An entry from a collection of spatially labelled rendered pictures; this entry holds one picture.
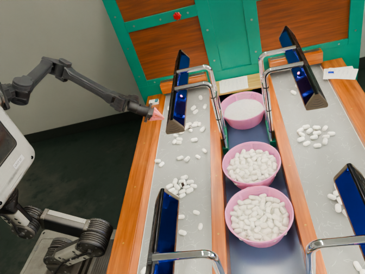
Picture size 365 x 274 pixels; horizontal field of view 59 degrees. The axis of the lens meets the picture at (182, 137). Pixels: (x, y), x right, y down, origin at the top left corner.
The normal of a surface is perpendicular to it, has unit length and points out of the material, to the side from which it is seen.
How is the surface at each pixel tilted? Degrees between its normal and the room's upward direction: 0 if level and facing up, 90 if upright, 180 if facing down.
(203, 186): 0
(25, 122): 90
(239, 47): 90
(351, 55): 90
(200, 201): 0
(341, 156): 0
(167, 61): 90
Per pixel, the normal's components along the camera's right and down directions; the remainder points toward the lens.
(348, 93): -0.26, -0.73
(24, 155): 0.95, -0.08
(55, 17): 0.01, 0.65
